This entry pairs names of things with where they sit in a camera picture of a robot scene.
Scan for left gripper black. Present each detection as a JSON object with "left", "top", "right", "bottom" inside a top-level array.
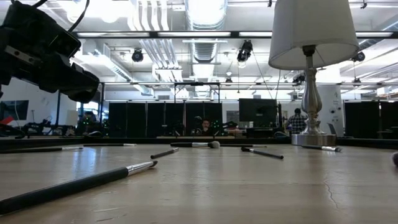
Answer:
[{"left": 0, "top": 1, "right": 100, "bottom": 103}]

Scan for thin black makeup brush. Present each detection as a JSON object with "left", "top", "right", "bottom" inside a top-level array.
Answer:
[
  {"left": 219, "top": 143, "right": 268, "bottom": 148},
  {"left": 83, "top": 142, "right": 137, "bottom": 147},
  {"left": 0, "top": 159, "right": 159, "bottom": 216},
  {"left": 300, "top": 144, "right": 343, "bottom": 153},
  {"left": 0, "top": 146, "right": 84, "bottom": 154},
  {"left": 150, "top": 147, "right": 180, "bottom": 160}
]

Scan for short fluffy makeup brush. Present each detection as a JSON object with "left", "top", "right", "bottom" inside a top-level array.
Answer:
[{"left": 170, "top": 140, "right": 221, "bottom": 149}]

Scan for dark-headed makeup brush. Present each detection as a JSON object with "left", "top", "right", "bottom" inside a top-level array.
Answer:
[{"left": 240, "top": 146, "right": 285, "bottom": 161}]

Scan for black partition panels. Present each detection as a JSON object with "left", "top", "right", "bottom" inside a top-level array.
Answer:
[
  {"left": 344, "top": 101, "right": 398, "bottom": 139},
  {"left": 108, "top": 101, "right": 224, "bottom": 139}
]

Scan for black overhead crossbeam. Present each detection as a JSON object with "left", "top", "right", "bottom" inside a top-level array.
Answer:
[{"left": 73, "top": 30, "right": 398, "bottom": 39}]

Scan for large black monitor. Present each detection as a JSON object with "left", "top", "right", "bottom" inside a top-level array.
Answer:
[{"left": 238, "top": 98, "right": 278, "bottom": 123}]

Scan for table lamp white shade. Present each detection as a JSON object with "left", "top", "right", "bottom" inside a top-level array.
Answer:
[{"left": 268, "top": 0, "right": 361, "bottom": 147}]

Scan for black metal station frame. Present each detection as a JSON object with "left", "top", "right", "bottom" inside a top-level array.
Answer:
[
  {"left": 172, "top": 81, "right": 221, "bottom": 104},
  {"left": 55, "top": 82, "right": 106, "bottom": 138}
]

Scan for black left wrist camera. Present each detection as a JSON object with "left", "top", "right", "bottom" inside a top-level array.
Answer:
[{"left": 46, "top": 24, "right": 83, "bottom": 60}]

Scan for wall-mounted dark monitor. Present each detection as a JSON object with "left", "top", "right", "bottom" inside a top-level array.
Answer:
[{"left": 0, "top": 100, "right": 30, "bottom": 121}]

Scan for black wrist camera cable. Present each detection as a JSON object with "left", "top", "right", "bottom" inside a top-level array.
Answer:
[{"left": 67, "top": 0, "right": 91, "bottom": 34}]

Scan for silver ventilation duct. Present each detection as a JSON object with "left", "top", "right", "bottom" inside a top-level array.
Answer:
[{"left": 184, "top": 0, "right": 229, "bottom": 100}]

